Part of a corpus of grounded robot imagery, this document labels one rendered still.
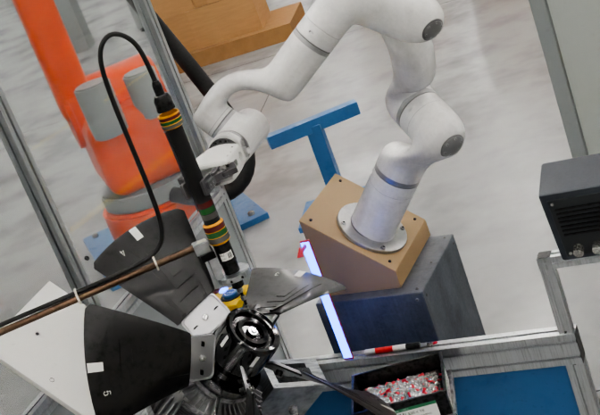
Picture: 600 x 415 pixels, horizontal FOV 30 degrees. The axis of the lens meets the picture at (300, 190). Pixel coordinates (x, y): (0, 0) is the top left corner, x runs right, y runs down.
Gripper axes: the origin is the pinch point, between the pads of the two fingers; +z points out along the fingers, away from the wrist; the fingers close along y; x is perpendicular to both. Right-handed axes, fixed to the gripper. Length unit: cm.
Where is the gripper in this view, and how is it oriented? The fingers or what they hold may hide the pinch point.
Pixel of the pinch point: (197, 186)
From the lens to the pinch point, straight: 221.2
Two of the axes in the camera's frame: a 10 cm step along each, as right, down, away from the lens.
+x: -3.3, -8.8, -3.4
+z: -3.1, 4.4, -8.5
